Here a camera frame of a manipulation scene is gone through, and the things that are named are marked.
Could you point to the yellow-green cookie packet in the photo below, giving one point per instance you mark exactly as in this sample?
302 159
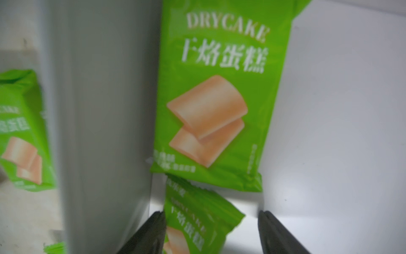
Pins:
198 220

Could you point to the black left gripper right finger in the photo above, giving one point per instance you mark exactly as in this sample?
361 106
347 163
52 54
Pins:
276 238

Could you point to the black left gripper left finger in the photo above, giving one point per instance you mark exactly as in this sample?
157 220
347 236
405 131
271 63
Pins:
150 237

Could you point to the green cookie packet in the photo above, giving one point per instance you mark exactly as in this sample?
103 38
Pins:
57 248

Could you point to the white plastic storage box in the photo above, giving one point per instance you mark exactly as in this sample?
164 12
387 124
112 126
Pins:
334 163

